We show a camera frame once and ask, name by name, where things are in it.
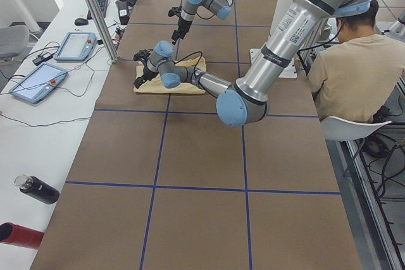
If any red water bottle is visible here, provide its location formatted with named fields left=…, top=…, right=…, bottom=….
left=1, top=223, right=44, bottom=250

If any far blue teach pendant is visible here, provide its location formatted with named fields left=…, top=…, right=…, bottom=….
left=53, top=32, right=97, bottom=62

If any black water bottle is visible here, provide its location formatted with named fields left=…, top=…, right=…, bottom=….
left=14, top=175, right=59, bottom=204

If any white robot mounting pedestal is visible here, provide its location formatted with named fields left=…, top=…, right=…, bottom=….
left=250, top=0, right=297, bottom=78

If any black power adapter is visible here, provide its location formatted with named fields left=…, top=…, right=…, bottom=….
left=32, top=52, right=53, bottom=66

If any black keyboard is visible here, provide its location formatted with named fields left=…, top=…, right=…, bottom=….
left=86, top=0, right=110, bottom=20

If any aluminium frame post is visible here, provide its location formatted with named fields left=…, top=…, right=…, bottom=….
left=85, top=0, right=118, bottom=63

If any near blue teach pendant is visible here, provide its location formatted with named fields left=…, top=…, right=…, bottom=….
left=9, top=63, right=68, bottom=104

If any black computer mouse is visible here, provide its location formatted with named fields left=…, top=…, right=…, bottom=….
left=74, top=18, right=89, bottom=27

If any blue teach pendant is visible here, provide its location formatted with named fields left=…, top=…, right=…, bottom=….
left=53, top=32, right=97, bottom=62
left=9, top=63, right=68, bottom=104

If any grey office chair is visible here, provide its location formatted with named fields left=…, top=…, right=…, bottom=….
left=1, top=25, right=30, bottom=60

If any cream long-sleeve printed shirt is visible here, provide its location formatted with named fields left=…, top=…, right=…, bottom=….
left=133, top=57, right=208, bottom=95

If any seated person beige shirt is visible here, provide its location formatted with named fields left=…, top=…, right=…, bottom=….
left=308, top=0, right=404, bottom=123

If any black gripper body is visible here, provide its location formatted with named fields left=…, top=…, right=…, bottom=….
left=168, top=6, right=192, bottom=33
left=133, top=49, right=157, bottom=80

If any white plastic chair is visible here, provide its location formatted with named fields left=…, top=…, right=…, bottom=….
left=320, top=114, right=393, bottom=178

